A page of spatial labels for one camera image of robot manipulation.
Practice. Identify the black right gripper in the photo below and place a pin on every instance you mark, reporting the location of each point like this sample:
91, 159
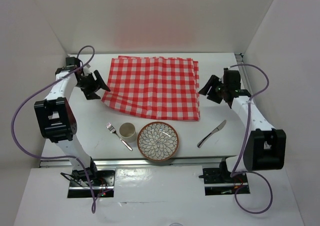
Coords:
213, 79

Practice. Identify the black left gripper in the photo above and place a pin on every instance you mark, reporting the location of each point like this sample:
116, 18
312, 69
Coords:
90, 95

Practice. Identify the red white checkered cloth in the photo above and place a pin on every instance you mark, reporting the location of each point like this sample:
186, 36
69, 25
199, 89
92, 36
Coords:
157, 88

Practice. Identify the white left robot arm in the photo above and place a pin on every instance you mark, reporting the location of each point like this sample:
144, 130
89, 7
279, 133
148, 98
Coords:
56, 120

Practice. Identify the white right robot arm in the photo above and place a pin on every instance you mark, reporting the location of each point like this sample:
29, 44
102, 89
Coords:
263, 146

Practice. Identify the silver table knife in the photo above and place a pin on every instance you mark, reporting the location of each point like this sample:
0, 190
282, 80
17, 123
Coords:
217, 129

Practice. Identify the silver fork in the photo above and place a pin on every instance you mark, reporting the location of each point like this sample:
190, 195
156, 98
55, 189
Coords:
113, 131

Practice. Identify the beige cup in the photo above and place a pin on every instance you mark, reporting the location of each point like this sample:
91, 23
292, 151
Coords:
128, 132

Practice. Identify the floral patterned ceramic bowl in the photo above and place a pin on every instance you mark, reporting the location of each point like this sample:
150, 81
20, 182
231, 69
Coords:
158, 141

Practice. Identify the aluminium frame rail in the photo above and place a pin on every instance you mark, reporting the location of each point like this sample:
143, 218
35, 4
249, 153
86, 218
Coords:
218, 133

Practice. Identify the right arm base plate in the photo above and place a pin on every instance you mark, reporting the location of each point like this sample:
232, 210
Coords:
220, 183

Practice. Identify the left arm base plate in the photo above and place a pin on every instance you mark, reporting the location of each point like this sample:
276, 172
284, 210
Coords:
104, 184

